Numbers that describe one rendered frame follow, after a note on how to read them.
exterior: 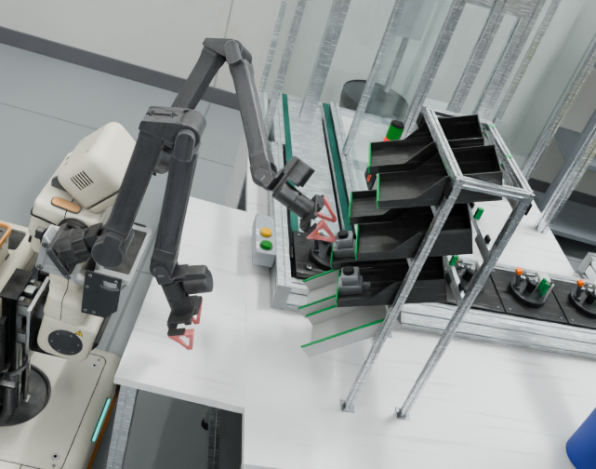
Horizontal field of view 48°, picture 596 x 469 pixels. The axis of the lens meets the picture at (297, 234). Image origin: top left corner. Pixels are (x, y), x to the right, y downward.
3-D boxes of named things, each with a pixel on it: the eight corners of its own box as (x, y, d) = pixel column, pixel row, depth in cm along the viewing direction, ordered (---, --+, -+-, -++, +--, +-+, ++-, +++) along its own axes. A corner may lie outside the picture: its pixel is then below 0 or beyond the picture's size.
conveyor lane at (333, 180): (287, 300, 223) (296, 277, 217) (280, 164, 289) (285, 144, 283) (369, 314, 228) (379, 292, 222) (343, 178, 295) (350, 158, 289)
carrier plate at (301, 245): (295, 280, 217) (296, 274, 216) (291, 234, 236) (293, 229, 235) (364, 292, 222) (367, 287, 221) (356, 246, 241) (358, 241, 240)
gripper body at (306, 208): (322, 196, 189) (301, 181, 186) (320, 217, 180) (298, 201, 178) (307, 211, 192) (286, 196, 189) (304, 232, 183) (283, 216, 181)
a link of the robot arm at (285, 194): (267, 193, 185) (271, 196, 179) (283, 172, 184) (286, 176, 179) (286, 207, 187) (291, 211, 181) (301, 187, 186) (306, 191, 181)
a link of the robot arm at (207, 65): (222, 38, 203) (207, 23, 193) (258, 57, 198) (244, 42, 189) (146, 167, 204) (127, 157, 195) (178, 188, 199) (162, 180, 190)
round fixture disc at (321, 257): (310, 268, 221) (311, 263, 220) (307, 241, 232) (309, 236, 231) (350, 274, 224) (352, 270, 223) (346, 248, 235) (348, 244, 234)
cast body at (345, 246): (334, 258, 191) (331, 238, 187) (335, 249, 195) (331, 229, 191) (364, 256, 190) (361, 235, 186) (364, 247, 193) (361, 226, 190)
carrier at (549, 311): (503, 315, 232) (520, 289, 225) (484, 270, 251) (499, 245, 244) (565, 327, 237) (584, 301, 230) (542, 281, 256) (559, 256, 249)
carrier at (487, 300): (438, 304, 227) (453, 277, 220) (423, 259, 246) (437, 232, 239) (502, 315, 232) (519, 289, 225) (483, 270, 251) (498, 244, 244)
